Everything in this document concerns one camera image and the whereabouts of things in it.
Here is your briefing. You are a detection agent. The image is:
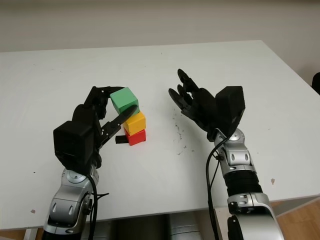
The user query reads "green cube block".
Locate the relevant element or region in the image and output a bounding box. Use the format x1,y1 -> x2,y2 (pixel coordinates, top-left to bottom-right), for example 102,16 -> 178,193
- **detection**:
109,86 -> 139,116

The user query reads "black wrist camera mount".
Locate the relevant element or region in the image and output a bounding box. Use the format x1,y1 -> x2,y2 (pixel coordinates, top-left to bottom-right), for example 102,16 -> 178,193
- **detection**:
215,86 -> 247,137
53,120 -> 101,173

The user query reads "red cube block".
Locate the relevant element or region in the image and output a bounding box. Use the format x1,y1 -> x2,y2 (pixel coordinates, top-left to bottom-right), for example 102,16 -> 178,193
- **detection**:
124,128 -> 147,147

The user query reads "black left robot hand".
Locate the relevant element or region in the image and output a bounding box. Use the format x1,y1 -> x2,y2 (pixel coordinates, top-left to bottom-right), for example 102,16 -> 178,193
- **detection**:
71,86 -> 139,170

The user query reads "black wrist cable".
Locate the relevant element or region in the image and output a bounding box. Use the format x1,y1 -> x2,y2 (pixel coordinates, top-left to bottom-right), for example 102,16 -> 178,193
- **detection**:
206,134 -> 233,240
86,174 -> 110,240

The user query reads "silver robot leg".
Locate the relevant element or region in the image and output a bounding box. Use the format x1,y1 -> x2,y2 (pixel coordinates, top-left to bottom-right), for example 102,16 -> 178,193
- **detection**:
168,213 -> 201,240
84,221 -> 113,240

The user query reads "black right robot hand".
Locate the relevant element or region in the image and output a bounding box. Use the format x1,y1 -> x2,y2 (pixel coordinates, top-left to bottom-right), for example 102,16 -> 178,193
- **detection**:
168,68 -> 221,141

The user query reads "black object beyond table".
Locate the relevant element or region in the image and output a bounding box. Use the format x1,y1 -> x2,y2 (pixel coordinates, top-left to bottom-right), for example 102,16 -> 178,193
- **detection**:
312,72 -> 320,96

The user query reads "white table leg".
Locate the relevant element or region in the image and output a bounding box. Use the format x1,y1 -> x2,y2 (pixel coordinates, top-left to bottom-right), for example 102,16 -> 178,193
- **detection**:
199,209 -> 227,240

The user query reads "yellow cube block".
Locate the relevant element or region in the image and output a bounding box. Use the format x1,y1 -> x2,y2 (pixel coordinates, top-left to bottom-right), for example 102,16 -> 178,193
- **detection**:
123,111 -> 147,135

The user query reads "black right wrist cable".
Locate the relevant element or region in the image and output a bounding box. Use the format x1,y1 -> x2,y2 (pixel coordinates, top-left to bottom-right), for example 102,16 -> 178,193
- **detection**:
206,134 -> 233,240

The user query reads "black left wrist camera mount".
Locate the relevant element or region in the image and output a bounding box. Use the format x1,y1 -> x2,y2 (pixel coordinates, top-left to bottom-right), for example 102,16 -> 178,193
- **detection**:
53,120 -> 101,173

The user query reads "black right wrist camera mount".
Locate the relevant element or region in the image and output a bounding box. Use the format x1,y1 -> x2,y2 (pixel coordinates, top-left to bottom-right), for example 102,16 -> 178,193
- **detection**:
215,86 -> 247,137

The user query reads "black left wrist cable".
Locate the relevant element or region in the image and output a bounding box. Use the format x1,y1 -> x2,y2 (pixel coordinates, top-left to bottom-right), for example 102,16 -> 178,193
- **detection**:
86,174 -> 110,240

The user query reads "silver right robot leg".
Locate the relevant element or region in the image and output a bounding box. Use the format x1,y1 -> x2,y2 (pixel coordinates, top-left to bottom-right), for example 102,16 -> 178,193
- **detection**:
168,213 -> 201,240

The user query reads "silver left robot leg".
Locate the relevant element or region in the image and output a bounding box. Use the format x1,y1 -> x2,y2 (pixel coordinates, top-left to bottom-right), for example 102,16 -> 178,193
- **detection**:
84,221 -> 113,240

